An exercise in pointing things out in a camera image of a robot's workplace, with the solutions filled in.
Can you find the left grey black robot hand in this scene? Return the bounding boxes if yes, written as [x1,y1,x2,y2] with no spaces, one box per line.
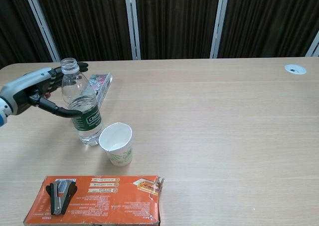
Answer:
[0,61,89,118]

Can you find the transparent plastic water bottle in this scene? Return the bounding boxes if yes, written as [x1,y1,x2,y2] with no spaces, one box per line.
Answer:
[60,57,104,147]

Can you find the white paper cup green print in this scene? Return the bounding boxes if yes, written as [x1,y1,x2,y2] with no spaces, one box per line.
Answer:
[98,122,133,167]

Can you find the dark curtain panel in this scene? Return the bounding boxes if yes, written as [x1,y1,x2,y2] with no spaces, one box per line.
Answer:
[32,0,133,62]
[218,0,319,59]
[134,0,222,61]
[0,0,54,69]

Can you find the floral print carton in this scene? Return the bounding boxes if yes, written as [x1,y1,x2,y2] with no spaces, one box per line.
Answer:
[87,72,115,107]

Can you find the black staple remover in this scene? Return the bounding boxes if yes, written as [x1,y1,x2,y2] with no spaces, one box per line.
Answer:
[46,180,78,216]

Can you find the orange cardboard box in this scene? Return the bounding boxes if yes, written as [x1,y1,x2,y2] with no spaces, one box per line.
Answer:
[23,175,165,226]

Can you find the white partition post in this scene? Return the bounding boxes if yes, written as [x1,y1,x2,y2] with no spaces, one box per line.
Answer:
[306,31,319,57]
[210,0,230,59]
[124,0,142,61]
[22,0,62,62]

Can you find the white table cable grommet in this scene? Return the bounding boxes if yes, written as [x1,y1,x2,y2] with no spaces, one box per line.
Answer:
[284,64,307,75]

